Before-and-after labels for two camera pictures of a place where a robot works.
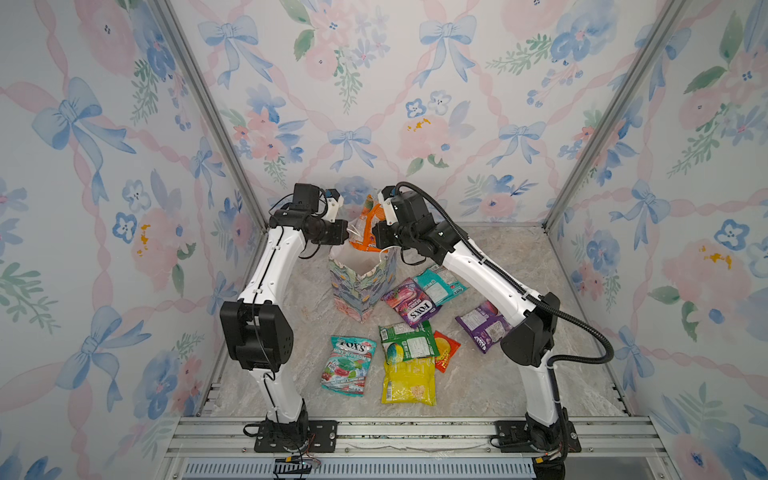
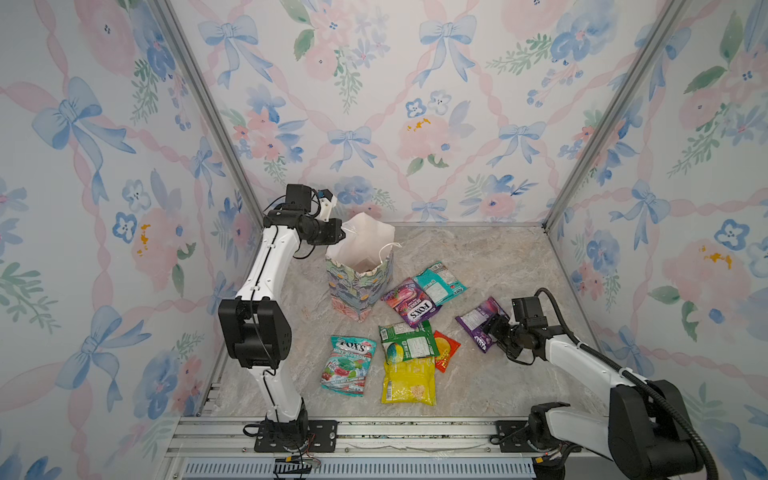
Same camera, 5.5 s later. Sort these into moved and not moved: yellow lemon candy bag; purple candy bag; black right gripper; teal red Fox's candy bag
Moved: black right gripper
Not moved: purple candy bag; yellow lemon candy bag; teal red Fox's candy bag
